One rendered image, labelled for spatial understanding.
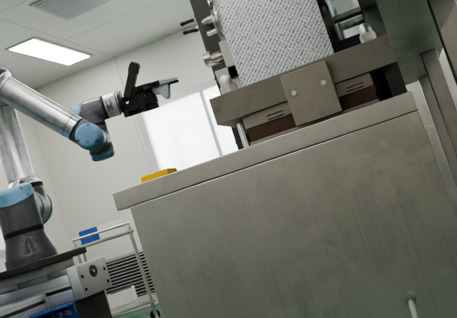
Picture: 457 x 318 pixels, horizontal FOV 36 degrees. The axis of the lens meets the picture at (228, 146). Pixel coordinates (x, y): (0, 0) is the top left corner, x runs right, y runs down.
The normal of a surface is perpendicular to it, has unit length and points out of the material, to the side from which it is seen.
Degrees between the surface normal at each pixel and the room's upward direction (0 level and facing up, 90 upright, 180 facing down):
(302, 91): 90
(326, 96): 90
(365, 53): 90
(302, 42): 90
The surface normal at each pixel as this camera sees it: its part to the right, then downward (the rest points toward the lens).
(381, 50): -0.25, 0.00
